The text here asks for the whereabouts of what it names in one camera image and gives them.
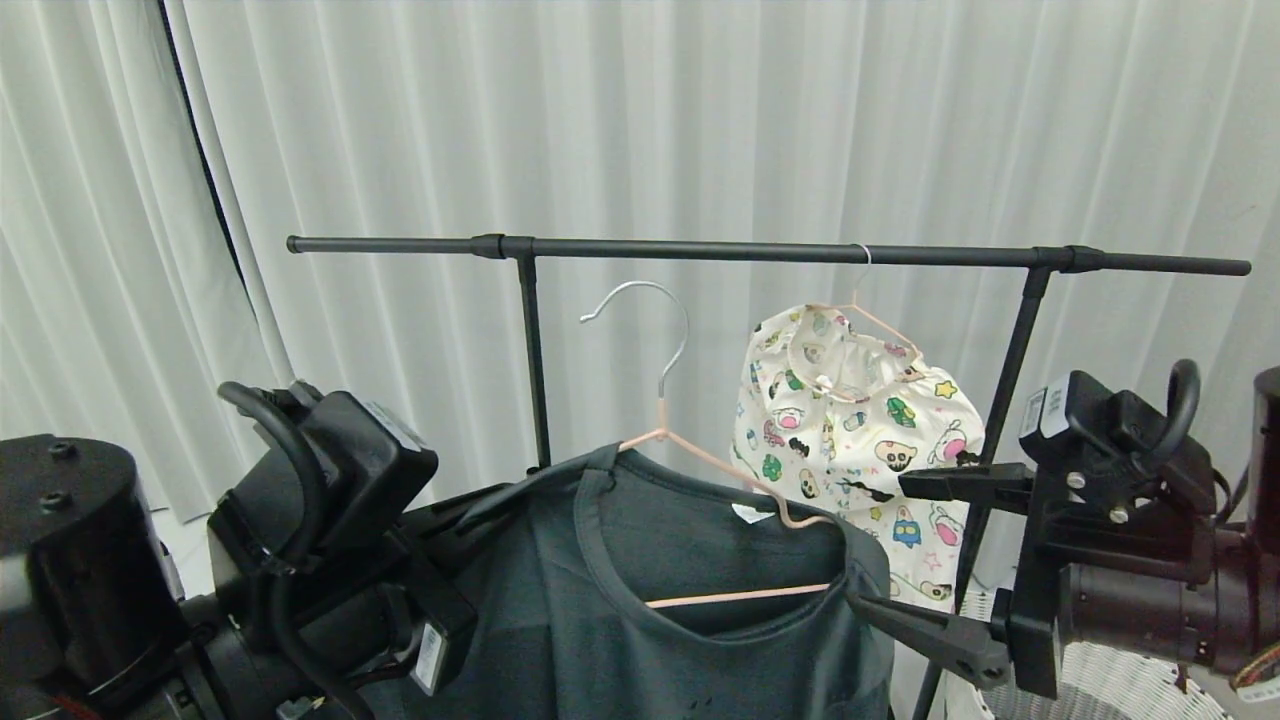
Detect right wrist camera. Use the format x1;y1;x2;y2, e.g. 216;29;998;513
1018;370;1221;586

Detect cream printed shorts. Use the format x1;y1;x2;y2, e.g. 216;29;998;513
733;303;986;613

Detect dark grey T-shirt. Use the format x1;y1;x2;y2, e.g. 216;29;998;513
355;443;896;720

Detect white laundry basket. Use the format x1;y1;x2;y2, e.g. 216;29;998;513
945;590;1241;720

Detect black cable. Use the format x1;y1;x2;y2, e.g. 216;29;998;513
218;380;376;720
1140;358;1203;476

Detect pink clothes hanger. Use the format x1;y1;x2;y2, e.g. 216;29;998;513
810;245;926;401
580;280;841;611

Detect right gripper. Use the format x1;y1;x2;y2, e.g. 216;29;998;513
840;463;1259;701

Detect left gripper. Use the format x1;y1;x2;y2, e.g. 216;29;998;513
185;560;478;720

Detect black clothes rack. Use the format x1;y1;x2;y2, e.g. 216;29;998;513
286;235;1253;720

